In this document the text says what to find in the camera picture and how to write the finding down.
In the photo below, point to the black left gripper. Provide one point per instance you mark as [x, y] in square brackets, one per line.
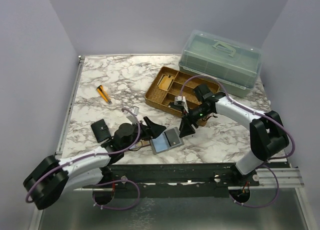
[152, 130]

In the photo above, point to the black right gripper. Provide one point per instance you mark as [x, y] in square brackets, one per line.
[186, 129]

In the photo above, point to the grey card holder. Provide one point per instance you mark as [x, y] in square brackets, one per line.
[160, 144]

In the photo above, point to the brown open card holder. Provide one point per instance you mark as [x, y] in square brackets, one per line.
[141, 144]

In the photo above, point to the yellow cards in tray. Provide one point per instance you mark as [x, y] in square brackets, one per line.
[165, 82]

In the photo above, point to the black card holder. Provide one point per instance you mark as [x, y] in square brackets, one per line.
[100, 130]

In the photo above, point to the woven wicker divided tray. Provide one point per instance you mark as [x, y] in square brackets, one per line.
[160, 99]

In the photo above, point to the orange utility knife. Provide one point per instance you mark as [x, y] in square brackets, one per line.
[103, 94]

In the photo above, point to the clear green plastic toolbox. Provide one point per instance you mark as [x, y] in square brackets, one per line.
[236, 65]

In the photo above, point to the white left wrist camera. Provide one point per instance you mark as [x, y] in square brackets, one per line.
[132, 114]

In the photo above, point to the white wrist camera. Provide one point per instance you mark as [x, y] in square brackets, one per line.
[132, 114]
[181, 103]

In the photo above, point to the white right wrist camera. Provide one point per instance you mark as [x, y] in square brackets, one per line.
[181, 103]

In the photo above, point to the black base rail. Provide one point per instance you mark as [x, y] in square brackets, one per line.
[173, 180]

